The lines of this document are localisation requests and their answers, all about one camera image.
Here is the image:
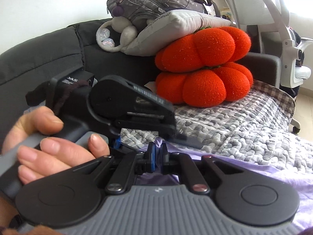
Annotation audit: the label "dark grey sofa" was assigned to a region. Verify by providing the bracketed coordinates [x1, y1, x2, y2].
[0, 18, 282, 147]

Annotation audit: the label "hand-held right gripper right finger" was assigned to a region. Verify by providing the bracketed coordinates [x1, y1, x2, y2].
[159, 143, 243, 194]

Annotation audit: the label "light grey pillow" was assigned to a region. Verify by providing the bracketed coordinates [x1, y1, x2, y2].
[121, 9, 233, 57]

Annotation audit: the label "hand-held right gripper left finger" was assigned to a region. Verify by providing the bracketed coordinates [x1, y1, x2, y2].
[72, 142, 157, 194]

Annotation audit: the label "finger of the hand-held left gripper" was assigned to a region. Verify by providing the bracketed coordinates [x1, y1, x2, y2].
[110, 120, 204, 150]

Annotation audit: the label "white mesh office chair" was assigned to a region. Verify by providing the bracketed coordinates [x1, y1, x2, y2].
[219, 0, 313, 134]

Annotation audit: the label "grey checkered quilted blanket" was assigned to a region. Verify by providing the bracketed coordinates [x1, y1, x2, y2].
[120, 80, 313, 174]

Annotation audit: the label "lilac pants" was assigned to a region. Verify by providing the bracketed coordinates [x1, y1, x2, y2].
[136, 137, 313, 233]

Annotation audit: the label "orange pumpkin cushion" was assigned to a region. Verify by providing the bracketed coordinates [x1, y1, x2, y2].
[155, 26, 252, 73]
[156, 62, 253, 108]

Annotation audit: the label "white plush toy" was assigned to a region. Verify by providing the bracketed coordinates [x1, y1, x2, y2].
[96, 17, 139, 52]

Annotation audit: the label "person's left hand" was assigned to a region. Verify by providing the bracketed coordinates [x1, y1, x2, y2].
[1, 106, 111, 186]

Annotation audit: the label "grey quilted bag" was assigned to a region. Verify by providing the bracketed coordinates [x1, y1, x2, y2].
[106, 0, 220, 25]

